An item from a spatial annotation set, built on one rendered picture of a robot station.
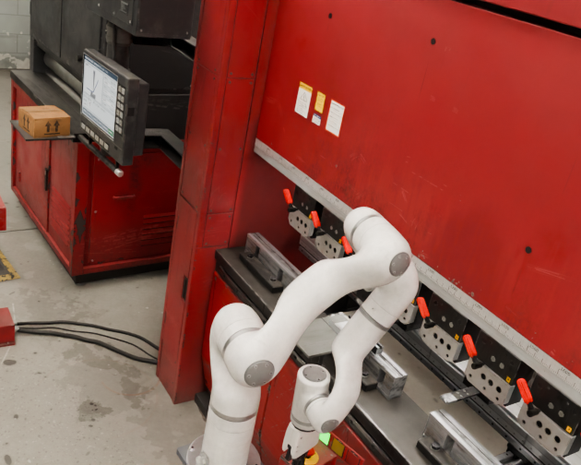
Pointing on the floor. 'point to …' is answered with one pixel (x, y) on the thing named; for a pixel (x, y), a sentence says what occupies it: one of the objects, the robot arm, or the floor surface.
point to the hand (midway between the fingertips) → (298, 461)
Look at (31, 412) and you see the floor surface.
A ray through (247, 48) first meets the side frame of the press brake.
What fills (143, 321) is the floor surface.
